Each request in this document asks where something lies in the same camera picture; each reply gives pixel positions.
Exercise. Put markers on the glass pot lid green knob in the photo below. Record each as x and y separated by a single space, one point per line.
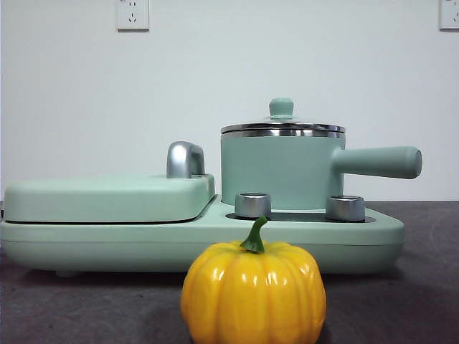
281 107

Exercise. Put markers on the yellow toy pumpkin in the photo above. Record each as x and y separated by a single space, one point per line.
251 294

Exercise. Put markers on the silver control knob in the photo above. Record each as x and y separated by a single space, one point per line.
344 209
251 206

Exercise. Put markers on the mint green breakfast maker base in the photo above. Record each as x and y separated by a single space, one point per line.
143 247

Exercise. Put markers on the mint green hinged griddle cover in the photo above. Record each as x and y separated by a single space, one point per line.
107 200

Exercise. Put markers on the white wall socket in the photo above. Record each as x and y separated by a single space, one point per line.
132 16
450 14

